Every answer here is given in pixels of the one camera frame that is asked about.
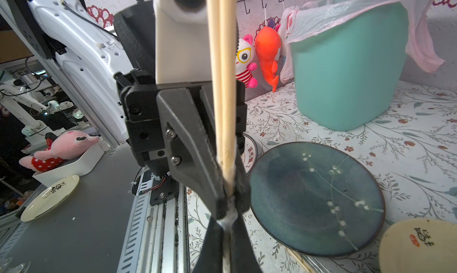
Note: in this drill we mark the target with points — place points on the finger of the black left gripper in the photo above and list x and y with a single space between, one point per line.
215 193

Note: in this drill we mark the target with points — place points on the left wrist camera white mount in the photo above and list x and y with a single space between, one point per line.
181 41

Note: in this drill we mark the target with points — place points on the cream plate outside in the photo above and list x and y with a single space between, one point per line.
50 198

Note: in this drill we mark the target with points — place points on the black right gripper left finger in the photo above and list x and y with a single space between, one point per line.
211 256

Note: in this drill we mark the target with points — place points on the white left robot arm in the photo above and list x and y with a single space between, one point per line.
63 30

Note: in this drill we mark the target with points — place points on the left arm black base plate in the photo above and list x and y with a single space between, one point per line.
159 188

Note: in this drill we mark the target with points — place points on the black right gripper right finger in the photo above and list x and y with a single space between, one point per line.
242 259

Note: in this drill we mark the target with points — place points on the pink plush toy outside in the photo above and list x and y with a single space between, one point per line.
69 145

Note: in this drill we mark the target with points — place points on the white orange patterned plate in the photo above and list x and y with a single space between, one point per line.
250 154

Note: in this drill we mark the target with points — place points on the white plush doll yellow glasses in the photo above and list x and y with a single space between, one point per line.
244 65

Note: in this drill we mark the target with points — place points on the red orange plush toy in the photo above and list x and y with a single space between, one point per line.
267 47

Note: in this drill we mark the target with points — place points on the cream round plate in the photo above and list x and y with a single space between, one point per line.
419 246

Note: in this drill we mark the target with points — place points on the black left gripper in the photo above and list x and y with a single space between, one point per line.
171 129

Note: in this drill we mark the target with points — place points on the white tray outside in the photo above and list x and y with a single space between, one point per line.
79 166

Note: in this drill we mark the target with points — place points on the green trash bin with bag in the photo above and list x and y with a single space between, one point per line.
346 56

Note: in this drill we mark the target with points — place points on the dark green glass plate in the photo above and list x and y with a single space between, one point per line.
316 200

